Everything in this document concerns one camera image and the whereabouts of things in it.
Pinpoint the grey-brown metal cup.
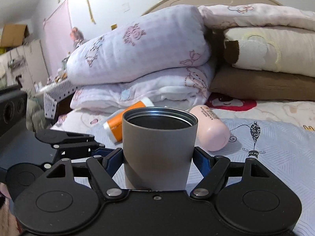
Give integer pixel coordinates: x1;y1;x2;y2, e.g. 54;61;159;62
122;107;198;191

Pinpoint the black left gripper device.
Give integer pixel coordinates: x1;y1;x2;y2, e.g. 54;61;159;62
0;84;105;199

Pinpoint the pink capsule-shaped bottle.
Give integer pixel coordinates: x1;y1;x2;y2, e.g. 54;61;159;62
190;105;230;152

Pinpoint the orange bottle white cap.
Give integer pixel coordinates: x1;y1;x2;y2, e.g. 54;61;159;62
103;97;154;143

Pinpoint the cartoon print bed sheet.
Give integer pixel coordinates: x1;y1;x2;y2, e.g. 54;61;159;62
52;88;314;133

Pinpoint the light blue-grey cloth mat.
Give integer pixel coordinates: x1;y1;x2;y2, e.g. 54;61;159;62
81;117;315;236

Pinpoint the polka dot side table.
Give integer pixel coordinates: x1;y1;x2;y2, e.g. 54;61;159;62
44;78;79;119

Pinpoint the brown pillow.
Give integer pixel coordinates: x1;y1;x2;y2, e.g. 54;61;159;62
210;66;315;101

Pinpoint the folded pink white quilt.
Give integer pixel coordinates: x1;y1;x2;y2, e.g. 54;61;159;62
67;5;215;112

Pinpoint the plush bunny toy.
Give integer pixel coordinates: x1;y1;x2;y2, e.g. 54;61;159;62
70;27;86;49

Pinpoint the cream embroidered pillow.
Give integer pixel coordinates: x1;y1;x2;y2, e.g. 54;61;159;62
224;26;314;77

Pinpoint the pink hanging cloth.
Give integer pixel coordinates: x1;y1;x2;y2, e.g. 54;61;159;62
44;0;73;76

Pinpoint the yellow hanging ribbon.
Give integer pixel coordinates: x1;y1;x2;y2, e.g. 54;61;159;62
86;0;96;25

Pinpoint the pink cartoon pillow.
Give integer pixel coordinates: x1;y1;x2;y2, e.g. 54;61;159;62
198;3;315;31

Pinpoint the cardboard box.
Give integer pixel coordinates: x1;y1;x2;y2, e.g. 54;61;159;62
1;23;29;47

